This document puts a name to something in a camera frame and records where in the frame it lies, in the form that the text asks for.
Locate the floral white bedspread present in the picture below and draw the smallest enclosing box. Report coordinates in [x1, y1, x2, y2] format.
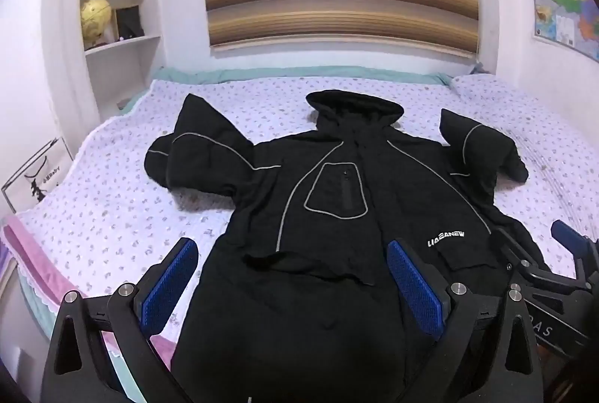
[19, 73, 599, 338]

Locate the black hooded jacket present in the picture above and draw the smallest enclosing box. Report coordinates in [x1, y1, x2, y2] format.
[144, 89, 553, 403]

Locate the yellow globe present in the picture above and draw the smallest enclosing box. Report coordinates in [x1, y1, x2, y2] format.
[80, 0, 113, 51]

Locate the pink blanket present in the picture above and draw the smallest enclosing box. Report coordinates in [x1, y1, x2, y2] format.
[2, 213, 179, 366]

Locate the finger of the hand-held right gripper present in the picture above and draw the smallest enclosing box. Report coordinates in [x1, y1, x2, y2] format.
[551, 220, 599, 278]
[497, 228, 587, 292]

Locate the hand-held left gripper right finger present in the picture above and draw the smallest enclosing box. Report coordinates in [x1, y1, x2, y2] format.
[386, 238, 547, 403]

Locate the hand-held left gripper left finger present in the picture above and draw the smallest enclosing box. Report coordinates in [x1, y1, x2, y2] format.
[41, 237, 202, 403]

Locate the white ink drawing poster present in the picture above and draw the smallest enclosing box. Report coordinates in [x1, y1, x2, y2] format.
[0, 136, 76, 214]

